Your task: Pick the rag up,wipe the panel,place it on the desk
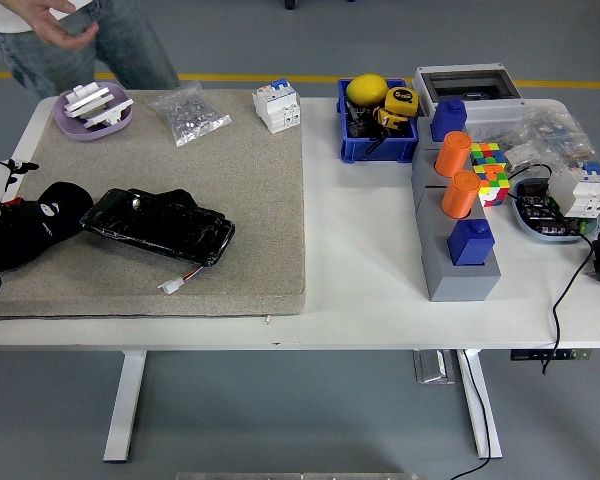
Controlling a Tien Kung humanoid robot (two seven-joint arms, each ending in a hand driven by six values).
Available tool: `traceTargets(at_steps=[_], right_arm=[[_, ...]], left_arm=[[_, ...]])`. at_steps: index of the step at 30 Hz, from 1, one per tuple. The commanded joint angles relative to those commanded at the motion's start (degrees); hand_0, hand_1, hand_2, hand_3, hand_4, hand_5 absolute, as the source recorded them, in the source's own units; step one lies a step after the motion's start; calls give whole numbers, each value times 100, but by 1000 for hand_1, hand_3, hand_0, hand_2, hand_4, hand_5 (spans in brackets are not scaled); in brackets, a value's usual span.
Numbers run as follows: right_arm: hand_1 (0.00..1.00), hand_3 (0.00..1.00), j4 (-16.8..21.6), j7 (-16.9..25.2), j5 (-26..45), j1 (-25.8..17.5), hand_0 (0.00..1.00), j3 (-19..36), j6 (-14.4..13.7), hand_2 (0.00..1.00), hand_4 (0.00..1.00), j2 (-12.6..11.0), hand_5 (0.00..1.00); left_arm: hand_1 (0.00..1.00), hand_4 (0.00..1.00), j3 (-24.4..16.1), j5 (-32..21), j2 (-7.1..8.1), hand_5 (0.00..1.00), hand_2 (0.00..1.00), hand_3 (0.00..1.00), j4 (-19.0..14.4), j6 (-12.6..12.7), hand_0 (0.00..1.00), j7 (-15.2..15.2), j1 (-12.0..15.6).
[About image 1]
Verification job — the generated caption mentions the orange cylinder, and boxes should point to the orange cylinder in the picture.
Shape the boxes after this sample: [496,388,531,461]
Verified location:
[440,169,482,220]
[433,131,474,179]

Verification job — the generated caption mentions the white connector with wires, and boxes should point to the white connector with wires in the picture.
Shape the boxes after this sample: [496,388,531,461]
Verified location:
[158,264,204,294]

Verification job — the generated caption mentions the clear bags of parts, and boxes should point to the clear bags of parts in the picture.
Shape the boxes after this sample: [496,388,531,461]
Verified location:
[479,102,597,174]

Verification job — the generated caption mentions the clear bag of nuts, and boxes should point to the clear bag of nuts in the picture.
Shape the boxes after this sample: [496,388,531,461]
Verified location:
[144,80,232,148]

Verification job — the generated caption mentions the metal floor plate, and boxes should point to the metal floor plate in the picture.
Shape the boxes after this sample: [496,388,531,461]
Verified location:
[412,348,457,386]

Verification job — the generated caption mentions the grey-brown mat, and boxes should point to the grey-brown mat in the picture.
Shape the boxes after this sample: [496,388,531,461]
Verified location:
[0,88,307,321]

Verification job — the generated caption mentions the black film-wrapped panel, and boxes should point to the black film-wrapped panel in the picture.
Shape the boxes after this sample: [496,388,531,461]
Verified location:
[79,187,236,268]

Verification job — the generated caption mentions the white table leg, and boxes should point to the white table leg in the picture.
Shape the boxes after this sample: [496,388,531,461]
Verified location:
[456,348,504,460]
[103,350,148,464]

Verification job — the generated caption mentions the person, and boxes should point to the person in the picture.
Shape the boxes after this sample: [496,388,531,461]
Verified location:
[0,0,181,104]

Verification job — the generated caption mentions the grey electrical enclosure box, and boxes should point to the grey electrical enclosure box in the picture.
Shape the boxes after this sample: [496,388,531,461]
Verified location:
[412,63,526,126]

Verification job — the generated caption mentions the purple bowl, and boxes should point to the purple bowl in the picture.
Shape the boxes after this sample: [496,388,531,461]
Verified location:
[52,81,134,142]

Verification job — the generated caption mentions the dark brown tool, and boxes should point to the dark brown tool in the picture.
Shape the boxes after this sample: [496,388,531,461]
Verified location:
[347,99,381,139]

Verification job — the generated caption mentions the grey block holder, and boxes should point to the grey block holder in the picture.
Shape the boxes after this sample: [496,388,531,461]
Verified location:
[410,117,502,303]

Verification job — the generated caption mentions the white circuit breaker blue lever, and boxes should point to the white circuit breaker blue lever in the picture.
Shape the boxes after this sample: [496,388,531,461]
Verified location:
[252,77,302,135]
[548,160,600,219]

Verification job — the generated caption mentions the black table control strip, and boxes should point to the black table control strip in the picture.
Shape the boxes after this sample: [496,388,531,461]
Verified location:
[510,348,592,362]

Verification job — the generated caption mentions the blue plastic bin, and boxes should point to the blue plastic bin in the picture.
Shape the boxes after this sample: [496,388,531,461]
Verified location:
[336,77,420,164]

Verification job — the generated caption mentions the black floor cable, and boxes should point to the black floor cable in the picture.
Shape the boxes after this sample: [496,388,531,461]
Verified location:
[449,349,492,480]

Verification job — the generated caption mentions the light blue tray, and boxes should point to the light blue tray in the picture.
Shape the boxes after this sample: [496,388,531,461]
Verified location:
[510,177,599,245]

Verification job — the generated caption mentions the colourful puzzle cube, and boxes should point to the colourful puzzle cube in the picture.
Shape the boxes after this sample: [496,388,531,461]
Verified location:
[469,142,509,169]
[472,163,512,208]

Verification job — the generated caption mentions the white plastic bracket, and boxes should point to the white plastic bracket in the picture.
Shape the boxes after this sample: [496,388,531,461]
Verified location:
[62,83,112,120]
[82,97,135,129]

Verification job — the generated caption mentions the yellow ball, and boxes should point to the yellow ball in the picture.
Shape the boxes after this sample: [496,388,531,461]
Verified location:
[346,73,390,107]

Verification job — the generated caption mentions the person's hand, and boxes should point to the person's hand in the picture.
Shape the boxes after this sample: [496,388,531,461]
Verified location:
[29,0,100,50]

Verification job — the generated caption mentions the dark circuit boards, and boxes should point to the dark circuit boards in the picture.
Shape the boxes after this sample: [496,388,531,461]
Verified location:
[519,182,581,236]

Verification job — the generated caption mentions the black adapter cable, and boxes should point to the black adapter cable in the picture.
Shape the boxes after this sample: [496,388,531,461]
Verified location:
[507,163,600,376]

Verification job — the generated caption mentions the blue square block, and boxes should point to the blue square block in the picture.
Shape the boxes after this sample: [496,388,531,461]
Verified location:
[446,218,496,267]
[430,97,468,143]

